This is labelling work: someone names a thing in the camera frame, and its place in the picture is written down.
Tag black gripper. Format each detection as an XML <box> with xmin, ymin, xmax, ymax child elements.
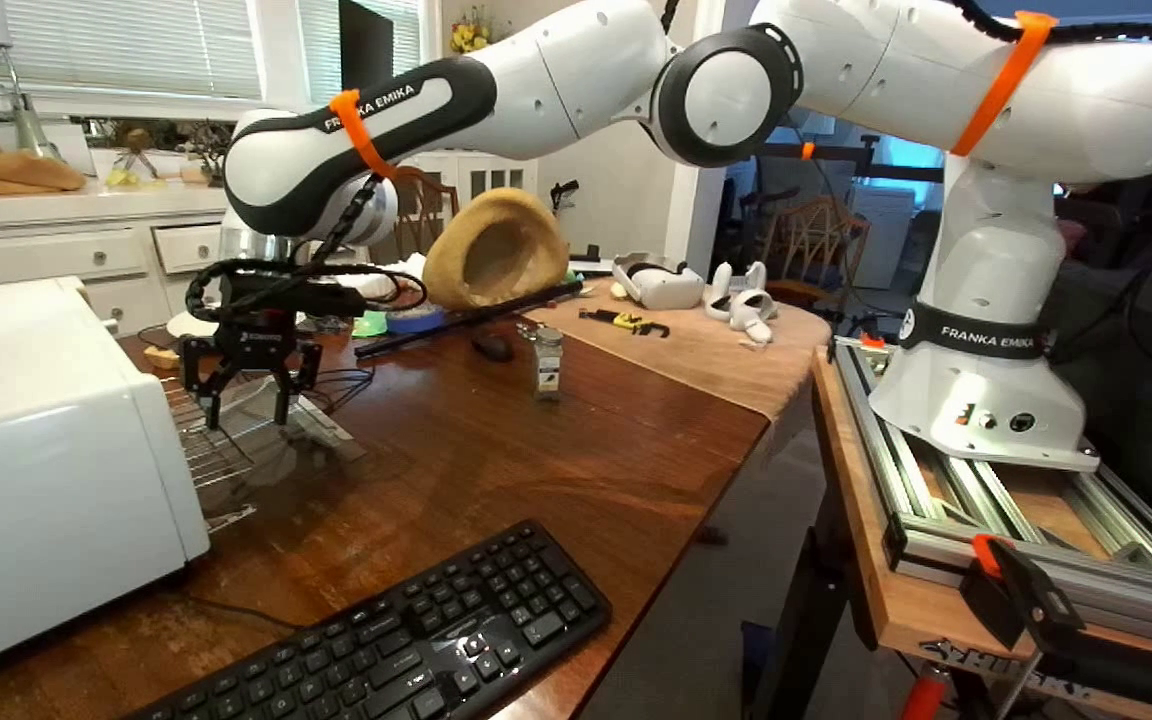
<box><xmin>172</xmin><ymin>307</ymin><xmax>319</xmax><ymax>432</ymax></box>

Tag metal roasting rack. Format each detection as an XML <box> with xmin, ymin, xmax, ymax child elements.
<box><xmin>164</xmin><ymin>379</ymin><xmax>302</xmax><ymax>534</ymax></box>

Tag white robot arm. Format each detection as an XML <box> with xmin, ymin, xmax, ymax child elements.
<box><xmin>222</xmin><ymin>0</ymin><xmax>1152</xmax><ymax>472</ymax></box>

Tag glass oven door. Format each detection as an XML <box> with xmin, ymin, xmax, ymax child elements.
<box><xmin>185</xmin><ymin>379</ymin><xmax>365</xmax><ymax>488</ymax></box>

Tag white toaster oven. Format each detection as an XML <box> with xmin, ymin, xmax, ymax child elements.
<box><xmin>0</xmin><ymin>279</ymin><xmax>208</xmax><ymax>653</ymax></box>

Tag white sideboard cabinet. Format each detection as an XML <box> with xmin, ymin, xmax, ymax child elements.
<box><xmin>0</xmin><ymin>188</ymin><xmax>222</xmax><ymax>338</ymax></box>

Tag black computer mouse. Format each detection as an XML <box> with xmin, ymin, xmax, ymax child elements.
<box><xmin>472</xmin><ymin>338</ymin><xmax>517</xmax><ymax>364</ymax></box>

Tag tan straw hat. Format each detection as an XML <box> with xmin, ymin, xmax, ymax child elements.
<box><xmin>422</xmin><ymin>188</ymin><xmax>568</xmax><ymax>313</ymax></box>

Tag glass spice jar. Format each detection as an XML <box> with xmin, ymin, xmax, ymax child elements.
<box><xmin>533</xmin><ymin>327</ymin><xmax>564</xmax><ymax>399</ymax></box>

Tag long black stick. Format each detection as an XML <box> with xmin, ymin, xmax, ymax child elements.
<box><xmin>351</xmin><ymin>279</ymin><xmax>582</xmax><ymax>361</ymax></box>

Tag black computer keyboard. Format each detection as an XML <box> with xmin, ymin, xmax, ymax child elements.
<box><xmin>136</xmin><ymin>522</ymin><xmax>610</xmax><ymax>720</ymax></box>

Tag white VR headset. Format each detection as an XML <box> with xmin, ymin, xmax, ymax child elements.
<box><xmin>610</xmin><ymin>263</ymin><xmax>703</xmax><ymax>313</ymax></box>

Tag white VR controller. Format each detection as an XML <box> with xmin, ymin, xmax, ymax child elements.
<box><xmin>703</xmin><ymin>262</ymin><xmax>775</xmax><ymax>350</ymax></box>

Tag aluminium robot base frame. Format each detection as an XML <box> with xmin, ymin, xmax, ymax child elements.
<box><xmin>810</xmin><ymin>341</ymin><xmax>1152</xmax><ymax>647</ymax></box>

